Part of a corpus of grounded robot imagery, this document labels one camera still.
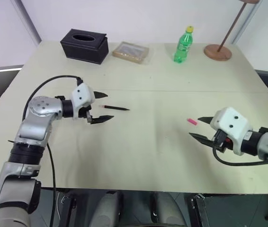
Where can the grey rounded shape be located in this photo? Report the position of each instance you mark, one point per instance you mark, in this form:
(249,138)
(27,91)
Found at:
(169,210)
(108,210)

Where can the plastic-wrapped brown packet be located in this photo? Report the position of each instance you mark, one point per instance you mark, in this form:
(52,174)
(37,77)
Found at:
(130,52)

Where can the pink eraser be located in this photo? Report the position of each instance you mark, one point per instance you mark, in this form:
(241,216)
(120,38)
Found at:
(192,121)

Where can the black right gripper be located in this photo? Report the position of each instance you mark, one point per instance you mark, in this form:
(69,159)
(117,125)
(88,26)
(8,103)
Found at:
(221,139)

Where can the black block under table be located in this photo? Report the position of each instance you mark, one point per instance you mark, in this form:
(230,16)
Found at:
(198,210)
(68,209)

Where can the green plastic bottle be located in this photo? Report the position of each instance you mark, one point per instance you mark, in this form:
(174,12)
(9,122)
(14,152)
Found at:
(183,47)

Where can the wooden stand with round base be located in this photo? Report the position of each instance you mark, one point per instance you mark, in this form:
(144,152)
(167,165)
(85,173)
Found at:
(218,52)

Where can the black pen with red end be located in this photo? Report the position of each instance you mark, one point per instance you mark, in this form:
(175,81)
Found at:
(115,108)

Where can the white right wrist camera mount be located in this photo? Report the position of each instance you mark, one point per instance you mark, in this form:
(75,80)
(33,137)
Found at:
(231,125)

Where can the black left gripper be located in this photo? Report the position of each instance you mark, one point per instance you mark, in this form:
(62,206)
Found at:
(88,110)

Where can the black leather tissue box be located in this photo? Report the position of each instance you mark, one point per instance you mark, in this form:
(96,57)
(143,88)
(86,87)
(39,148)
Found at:
(84,48)

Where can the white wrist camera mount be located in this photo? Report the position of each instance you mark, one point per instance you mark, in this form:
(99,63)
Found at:
(231,125)
(82,94)

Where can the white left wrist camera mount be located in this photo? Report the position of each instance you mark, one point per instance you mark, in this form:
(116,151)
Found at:
(82,94)

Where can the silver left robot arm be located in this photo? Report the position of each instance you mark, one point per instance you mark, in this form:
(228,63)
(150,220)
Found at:
(35,128)

